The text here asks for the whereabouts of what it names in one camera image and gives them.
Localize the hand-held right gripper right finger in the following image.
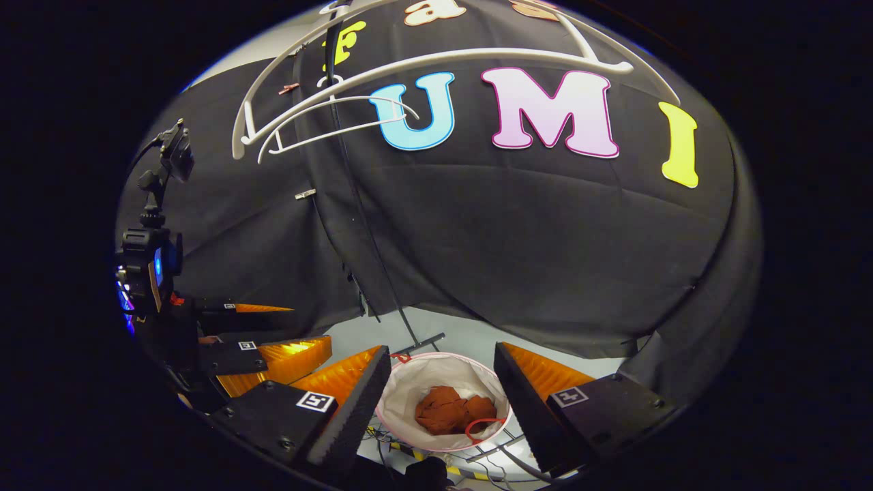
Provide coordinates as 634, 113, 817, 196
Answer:
492, 341, 680, 479

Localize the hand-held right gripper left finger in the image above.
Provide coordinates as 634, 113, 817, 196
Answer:
210, 344, 394, 471

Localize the white laundry hamper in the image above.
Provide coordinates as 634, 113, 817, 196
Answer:
374, 351, 513, 453

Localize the orange corduroy jacket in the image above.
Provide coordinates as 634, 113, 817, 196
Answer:
414, 385, 499, 436

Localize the black clothes rack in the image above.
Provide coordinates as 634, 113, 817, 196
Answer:
321, 0, 448, 356

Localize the empty white clothes hanger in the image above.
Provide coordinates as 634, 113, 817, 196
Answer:
257, 76, 421, 165

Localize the black backdrop cloth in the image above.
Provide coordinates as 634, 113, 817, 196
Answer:
116, 0, 764, 411

